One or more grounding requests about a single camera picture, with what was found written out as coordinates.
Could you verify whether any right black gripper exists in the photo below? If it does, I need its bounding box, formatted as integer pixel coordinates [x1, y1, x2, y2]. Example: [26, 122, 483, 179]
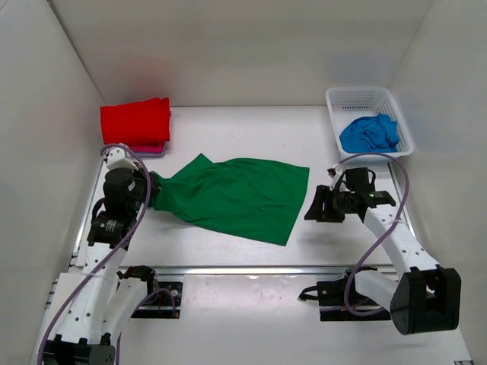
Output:
[304, 186, 354, 224]

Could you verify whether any green t-shirt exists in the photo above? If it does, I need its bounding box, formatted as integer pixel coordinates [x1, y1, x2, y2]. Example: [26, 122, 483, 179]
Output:
[149, 154, 310, 246]

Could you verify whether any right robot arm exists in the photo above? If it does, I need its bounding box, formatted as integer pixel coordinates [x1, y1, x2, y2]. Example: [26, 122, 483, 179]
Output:
[305, 167, 461, 335]

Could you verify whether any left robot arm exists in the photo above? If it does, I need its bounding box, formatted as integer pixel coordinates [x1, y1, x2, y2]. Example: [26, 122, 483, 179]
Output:
[37, 165, 160, 364]

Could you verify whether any pink folded t-shirt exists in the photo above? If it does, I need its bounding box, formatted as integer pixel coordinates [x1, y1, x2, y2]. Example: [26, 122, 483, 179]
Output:
[130, 141, 165, 156]

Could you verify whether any red folded t-shirt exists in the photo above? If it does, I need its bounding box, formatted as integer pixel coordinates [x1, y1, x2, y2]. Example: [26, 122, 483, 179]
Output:
[100, 97, 171, 147]

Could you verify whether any blue crumpled t-shirt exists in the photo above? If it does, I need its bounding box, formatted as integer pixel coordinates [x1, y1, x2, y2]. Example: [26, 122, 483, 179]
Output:
[339, 113, 399, 154]

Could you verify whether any white plastic basket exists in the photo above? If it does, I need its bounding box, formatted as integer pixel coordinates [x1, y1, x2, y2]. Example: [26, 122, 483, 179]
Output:
[325, 86, 414, 165]

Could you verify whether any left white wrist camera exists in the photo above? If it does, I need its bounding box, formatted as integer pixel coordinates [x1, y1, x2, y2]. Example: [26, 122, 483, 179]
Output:
[101, 145, 138, 170]

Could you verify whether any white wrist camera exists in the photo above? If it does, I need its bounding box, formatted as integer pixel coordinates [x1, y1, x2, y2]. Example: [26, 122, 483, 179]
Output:
[328, 165, 348, 192]
[101, 145, 138, 170]

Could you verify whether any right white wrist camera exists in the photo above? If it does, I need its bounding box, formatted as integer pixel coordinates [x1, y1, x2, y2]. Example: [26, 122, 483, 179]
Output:
[328, 165, 348, 192]

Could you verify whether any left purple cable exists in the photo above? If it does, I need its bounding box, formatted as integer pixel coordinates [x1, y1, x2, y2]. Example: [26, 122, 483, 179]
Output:
[35, 143, 153, 365]

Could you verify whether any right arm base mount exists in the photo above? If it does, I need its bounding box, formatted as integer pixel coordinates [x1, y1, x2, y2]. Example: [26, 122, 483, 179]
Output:
[298, 270, 390, 322]

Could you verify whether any aluminium table rail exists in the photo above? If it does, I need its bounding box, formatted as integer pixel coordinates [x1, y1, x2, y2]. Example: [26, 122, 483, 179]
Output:
[68, 159, 412, 278]

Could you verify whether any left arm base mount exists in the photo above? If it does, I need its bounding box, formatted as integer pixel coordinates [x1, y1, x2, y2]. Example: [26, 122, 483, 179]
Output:
[116, 265, 183, 319]

